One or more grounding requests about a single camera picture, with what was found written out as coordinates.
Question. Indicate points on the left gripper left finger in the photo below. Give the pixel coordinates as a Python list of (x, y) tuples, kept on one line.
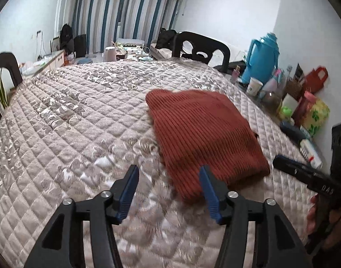
[(61, 243)]

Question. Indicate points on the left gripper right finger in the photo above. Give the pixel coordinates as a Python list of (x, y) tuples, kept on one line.
[(277, 244)]

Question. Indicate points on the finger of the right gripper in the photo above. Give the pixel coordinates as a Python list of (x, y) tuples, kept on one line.
[(302, 172)]

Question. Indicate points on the rust red knit sweater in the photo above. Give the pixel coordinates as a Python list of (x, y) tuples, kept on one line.
[(195, 128)]

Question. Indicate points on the right hand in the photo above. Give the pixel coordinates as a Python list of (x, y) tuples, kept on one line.
[(335, 215)]

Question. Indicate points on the yellow green floral bag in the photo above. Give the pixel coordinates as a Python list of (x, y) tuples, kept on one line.
[(315, 117)]

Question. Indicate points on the red gift bag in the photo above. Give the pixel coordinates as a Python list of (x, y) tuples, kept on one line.
[(314, 81)]

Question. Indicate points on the beige quilted table cover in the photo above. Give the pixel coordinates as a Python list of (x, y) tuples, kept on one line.
[(71, 132)]

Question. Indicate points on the white paper cup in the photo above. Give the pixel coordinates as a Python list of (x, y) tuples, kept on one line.
[(254, 87)]

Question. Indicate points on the blue thermos jug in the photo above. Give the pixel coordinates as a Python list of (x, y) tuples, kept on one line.
[(262, 59)]

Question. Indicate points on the green leafy plant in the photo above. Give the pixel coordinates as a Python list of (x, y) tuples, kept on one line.
[(4, 100)]

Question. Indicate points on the black chair far right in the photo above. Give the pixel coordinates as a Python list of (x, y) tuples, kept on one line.
[(203, 48)]

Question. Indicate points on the white low cabinet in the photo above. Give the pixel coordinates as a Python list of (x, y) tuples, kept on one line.
[(49, 62)]

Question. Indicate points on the blue round stool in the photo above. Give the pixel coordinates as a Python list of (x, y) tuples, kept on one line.
[(84, 61)]

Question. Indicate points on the black bag by curtain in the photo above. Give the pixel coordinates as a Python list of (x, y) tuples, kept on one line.
[(66, 39)]

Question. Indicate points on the beige sofa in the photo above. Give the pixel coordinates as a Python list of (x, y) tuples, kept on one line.
[(160, 54)]

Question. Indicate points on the black backpack on sofa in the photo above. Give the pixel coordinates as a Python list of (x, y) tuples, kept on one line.
[(166, 39)]

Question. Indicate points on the striped blue beige curtain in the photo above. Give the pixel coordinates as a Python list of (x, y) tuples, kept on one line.
[(103, 22)]

